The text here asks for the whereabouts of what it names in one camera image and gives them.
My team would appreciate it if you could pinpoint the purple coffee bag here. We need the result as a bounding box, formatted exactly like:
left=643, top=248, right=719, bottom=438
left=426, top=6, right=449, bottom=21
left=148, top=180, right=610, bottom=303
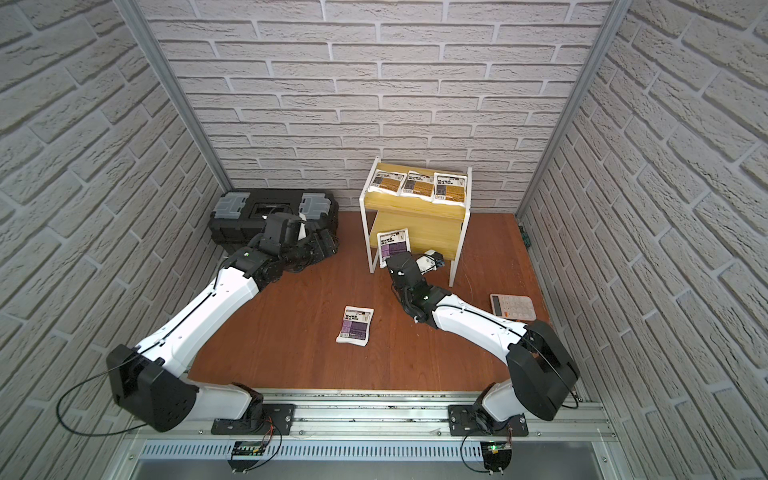
left=376, top=228, right=411, bottom=268
left=336, top=306, right=374, bottom=347

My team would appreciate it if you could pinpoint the yellow coffee bag bottom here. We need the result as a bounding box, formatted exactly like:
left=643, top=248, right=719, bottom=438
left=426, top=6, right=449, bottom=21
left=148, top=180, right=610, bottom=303
left=367, top=169, right=407, bottom=196

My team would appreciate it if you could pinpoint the yellow coffee bag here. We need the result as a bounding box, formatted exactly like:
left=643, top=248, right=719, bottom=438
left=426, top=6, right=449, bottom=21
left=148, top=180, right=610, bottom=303
left=367, top=169, right=407, bottom=196
left=400, top=171, right=435, bottom=202
left=433, top=172, right=468, bottom=208

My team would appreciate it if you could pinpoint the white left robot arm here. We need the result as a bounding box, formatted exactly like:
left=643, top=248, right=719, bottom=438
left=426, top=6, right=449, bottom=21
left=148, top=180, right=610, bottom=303
left=107, top=229, right=338, bottom=432

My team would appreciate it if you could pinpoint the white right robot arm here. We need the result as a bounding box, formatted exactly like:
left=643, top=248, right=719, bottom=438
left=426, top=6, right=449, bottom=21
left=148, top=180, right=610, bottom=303
left=385, top=251, right=580, bottom=435

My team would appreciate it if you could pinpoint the black plastic toolbox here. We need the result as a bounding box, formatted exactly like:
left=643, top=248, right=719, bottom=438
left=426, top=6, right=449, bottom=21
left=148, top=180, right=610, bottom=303
left=208, top=189, right=339, bottom=254

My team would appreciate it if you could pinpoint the white calculator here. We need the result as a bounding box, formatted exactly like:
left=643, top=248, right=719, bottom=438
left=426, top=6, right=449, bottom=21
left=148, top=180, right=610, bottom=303
left=490, top=294, right=537, bottom=322

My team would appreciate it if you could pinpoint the right controller board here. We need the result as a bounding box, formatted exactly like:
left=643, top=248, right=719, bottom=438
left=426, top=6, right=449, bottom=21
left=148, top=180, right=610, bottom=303
left=480, top=442, right=513, bottom=474

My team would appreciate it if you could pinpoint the controller board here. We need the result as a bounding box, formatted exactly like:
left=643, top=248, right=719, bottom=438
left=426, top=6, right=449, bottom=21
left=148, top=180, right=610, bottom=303
left=228, top=441, right=271, bottom=473
left=480, top=442, right=513, bottom=474

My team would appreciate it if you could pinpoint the left controller board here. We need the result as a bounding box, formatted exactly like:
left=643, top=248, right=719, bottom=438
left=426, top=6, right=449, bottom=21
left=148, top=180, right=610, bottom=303
left=228, top=441, right=271, bottom=473

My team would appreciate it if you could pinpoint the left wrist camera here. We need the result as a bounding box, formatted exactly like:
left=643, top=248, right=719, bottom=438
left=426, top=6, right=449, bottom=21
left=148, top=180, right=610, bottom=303
left=264, top=212, right=306, bottom=245

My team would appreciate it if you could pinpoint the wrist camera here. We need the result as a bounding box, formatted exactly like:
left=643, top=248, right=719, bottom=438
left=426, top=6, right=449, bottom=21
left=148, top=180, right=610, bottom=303
left=416, top=250, right=445, bottom=274
left=264, top=212, right=306, bottom=245

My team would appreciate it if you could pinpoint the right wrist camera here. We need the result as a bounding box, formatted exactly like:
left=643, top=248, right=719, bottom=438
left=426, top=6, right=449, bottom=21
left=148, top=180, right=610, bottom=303
left=416, top=250, right=445, bottom=274

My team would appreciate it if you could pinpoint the white frame wooden shelf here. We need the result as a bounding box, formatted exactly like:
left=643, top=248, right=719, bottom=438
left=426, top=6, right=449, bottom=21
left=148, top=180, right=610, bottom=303
left=359, top=158, right=473, bottom=286

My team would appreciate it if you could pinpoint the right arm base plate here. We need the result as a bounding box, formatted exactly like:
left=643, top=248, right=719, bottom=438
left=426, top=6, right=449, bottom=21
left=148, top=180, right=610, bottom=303
left=447, top=404, right=529, bottom=437

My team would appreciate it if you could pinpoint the aluminium rail frame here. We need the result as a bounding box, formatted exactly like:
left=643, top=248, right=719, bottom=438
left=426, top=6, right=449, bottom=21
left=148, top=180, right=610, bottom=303
left=101, top=251, right=637, bottom=480

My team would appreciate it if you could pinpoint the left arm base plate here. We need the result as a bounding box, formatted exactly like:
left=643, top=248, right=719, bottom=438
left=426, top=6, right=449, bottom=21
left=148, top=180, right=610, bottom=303
left=211, top=402, right=296, bottom=435

